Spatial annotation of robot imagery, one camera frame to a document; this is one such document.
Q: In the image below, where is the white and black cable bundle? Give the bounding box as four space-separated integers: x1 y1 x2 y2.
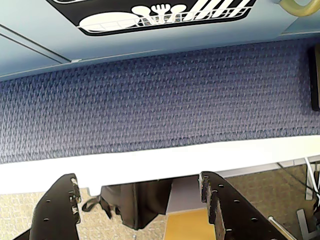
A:
303 156 320 202

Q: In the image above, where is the grey metal bracket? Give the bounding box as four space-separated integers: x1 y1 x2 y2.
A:
295 208 320 239

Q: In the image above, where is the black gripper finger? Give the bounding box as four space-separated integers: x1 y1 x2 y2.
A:
29 172 82 240
198 170 290 240

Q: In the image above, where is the black bag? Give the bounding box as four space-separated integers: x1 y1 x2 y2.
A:
81 178 174 231

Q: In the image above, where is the blue toy kitchen unit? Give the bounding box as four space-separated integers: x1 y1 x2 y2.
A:
0 0 320 82

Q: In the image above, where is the gold dishwasher door handle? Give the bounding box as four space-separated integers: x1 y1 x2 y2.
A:
279 0 320 18

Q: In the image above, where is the yellow wooden box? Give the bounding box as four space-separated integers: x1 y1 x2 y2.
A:
163 206 215 240

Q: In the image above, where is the dishwasher door with rack print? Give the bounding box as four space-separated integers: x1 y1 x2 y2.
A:
0 0 311 76

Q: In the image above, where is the blue woven mat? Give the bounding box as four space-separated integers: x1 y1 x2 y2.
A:
0 38 320 165

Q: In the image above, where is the dark flat box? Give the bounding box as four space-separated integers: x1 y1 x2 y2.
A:
307 44 320 112

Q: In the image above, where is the metal rod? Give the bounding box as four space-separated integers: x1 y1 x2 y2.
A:
267 215 289 237

